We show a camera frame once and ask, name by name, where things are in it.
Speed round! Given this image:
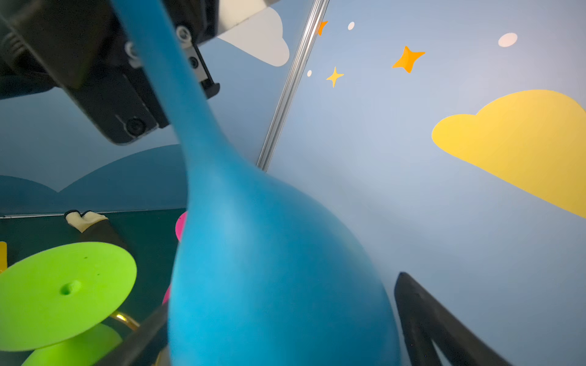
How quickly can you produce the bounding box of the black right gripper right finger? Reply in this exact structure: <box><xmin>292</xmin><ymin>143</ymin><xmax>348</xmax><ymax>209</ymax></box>
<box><xmin>394</xmin><ymin>272</ymin><xmax>510</xmax><ymax>366</ymax></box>

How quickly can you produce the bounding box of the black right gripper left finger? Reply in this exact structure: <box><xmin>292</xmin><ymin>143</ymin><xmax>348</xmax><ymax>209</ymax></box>
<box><xmin>95</xmin><ymin>302</ymin><xmax>169</xmax><ymax>365</ymax></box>

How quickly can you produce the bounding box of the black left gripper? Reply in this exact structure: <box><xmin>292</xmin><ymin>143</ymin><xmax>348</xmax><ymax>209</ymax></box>
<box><xmin>1</xmin><ymin>1</ymin><xmax>220</xmax><ymax>145</ymax></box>

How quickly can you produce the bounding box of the blue wine glass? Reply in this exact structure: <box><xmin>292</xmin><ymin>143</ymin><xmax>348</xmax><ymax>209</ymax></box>
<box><xmin>109</xmin><ymin>0</ymin><xmax>403</xmax><ymax>366</ymax></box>

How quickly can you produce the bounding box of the front green wine glass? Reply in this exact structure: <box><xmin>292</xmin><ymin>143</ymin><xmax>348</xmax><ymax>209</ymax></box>
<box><xmin>1</xmin><ymin>242</ymin><xmax>137</xmax><ymax>365</ymax></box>

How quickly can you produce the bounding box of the pink wine glass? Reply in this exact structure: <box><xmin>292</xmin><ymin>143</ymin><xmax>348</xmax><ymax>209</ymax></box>
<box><xmin>162</xmin><ymin>210</ymin><xmax>189</xmax><ymax>307</ymax></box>

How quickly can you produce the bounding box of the yellow plastic scoop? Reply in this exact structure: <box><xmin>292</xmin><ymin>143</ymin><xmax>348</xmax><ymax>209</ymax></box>
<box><xmin>0</xmin><ymin>241</ymin><xmax>9</xmax><ymax>273</ymax></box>

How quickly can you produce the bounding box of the gold wire glass rack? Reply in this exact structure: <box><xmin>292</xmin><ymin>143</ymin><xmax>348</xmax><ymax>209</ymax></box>
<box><xmin>108</xmin><ymin>310</ymin><xmax>166</xmax><ymax>366</ymax></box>

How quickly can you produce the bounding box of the left aluminium corner post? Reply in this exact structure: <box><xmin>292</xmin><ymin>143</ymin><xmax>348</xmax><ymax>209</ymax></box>
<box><xmin>256</xmin><ymin>0</ymin><xmax>329</xmax><ymax>172</ymax></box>

